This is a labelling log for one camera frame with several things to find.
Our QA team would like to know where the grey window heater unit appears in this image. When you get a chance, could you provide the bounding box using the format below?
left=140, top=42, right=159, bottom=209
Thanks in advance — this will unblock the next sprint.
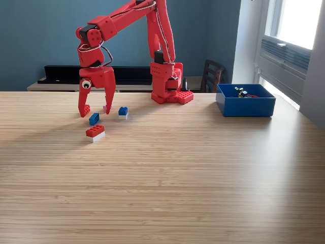
left=257, top=35, right=312, bottom=102

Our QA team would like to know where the dark wooden chair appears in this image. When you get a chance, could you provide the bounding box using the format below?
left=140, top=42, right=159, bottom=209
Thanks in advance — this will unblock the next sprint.
left=200, top=59, right=226, bottom=94

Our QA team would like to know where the red white brick stack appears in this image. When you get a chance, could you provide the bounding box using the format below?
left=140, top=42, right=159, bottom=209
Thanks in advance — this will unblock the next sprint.
left=85, top=125, right=106, bottom=143

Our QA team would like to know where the small yellow toy digger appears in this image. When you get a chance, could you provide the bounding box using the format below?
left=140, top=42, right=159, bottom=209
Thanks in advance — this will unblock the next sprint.
left=235, top=86, right=249, bottom=99

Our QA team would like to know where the blue plastic bin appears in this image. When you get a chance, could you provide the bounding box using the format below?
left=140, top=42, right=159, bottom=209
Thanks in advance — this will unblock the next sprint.
left=215, top=83, right=276, bottom=118

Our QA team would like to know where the white servo cable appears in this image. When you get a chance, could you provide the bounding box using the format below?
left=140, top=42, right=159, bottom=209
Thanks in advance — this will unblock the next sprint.
left=77, top=43, right=114, bottom=69

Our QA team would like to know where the light blue brick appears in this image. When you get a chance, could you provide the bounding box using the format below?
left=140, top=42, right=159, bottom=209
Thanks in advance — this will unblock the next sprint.
left=88, top=112, right=100, bottom=127

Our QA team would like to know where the bright window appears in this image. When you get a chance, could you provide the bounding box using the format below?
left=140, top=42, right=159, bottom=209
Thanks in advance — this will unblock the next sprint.
left=264, top=0, right=323, bottom=50

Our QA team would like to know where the pale wooden sideboard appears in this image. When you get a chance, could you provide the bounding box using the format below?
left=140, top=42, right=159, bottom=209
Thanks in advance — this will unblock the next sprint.
left=26, top=76, right=204, bottom=93

